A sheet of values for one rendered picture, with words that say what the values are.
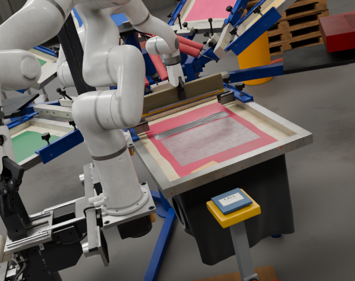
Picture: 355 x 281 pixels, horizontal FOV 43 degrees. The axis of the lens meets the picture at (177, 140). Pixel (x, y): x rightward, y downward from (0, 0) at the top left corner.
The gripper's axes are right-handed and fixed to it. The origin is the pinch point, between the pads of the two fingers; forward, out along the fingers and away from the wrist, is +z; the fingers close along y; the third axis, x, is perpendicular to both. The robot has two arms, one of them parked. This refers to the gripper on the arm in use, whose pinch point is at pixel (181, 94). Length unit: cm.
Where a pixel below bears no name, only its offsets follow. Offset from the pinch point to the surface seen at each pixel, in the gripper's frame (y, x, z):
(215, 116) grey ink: 5.1, 12.5, 13.5
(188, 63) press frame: -64, 26, 4
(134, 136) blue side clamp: 6.6, -26.5, 9.7
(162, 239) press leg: -49, -21, 104
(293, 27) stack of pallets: -346, 264, 74
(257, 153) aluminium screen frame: 57, 7, 11
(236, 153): 45.0, 4.0, 14.3
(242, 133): 30.8, 13.6, 14.1
